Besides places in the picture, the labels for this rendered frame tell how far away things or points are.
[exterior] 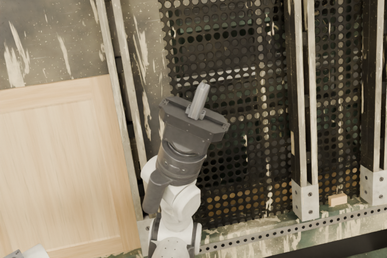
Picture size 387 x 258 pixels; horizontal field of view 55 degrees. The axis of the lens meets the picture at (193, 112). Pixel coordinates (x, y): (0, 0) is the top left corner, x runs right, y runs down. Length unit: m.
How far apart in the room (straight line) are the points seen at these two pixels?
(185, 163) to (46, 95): 0.54
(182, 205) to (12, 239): 0.67
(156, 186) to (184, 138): 0.11
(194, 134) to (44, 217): 0.70
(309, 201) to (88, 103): 0.75
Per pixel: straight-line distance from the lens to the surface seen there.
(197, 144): 0.65
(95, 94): 1.08
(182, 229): 0.96
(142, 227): 1.18
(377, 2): 1.23
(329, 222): 1.39
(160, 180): 0.71
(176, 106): 0.66
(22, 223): 1.26
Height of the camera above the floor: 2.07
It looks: 48 degrees down
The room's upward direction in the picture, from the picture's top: straight up
